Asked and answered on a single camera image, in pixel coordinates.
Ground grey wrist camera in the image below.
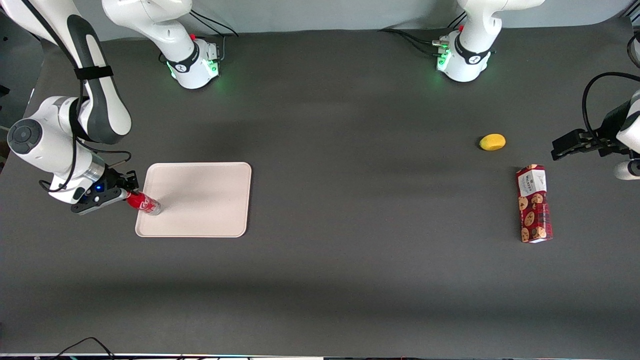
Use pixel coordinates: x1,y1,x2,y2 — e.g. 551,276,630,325
70,187,129,216
614,159,640,181

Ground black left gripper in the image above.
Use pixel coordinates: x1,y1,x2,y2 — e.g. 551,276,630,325
551,100,632,161

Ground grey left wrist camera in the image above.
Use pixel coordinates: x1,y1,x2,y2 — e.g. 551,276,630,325
614,159,640,181

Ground beige plastic tray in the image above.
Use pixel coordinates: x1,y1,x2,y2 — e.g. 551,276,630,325
135,162,252,238

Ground black right arm base cables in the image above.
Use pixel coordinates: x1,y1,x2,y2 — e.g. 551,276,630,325
189,10,239,63

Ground black looped wrist cable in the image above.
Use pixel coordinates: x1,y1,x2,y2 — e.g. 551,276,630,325
581,72,640,146

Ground black left arm base cables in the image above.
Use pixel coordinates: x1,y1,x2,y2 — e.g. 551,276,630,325
377,12,468,57

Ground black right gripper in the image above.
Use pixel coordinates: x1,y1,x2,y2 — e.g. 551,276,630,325
102,168,140,195

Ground thin black floor cable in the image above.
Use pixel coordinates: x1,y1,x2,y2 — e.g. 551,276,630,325
50,336,117,360

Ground yellow lemon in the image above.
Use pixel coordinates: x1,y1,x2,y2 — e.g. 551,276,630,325
479,133,507,152

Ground black arm base cables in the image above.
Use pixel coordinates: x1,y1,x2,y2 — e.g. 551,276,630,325
189,10,239,63
377,12,468,57

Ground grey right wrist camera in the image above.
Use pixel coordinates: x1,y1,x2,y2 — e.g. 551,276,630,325
70,187,129,216

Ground red coke bottle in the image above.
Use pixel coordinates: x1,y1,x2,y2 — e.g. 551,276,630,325
126,191,162,216

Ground dark grey table mat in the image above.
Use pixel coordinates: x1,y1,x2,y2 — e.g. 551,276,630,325
0,17,640,358

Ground red cookie box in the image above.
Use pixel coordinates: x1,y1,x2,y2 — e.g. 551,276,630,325
515,164,554,244

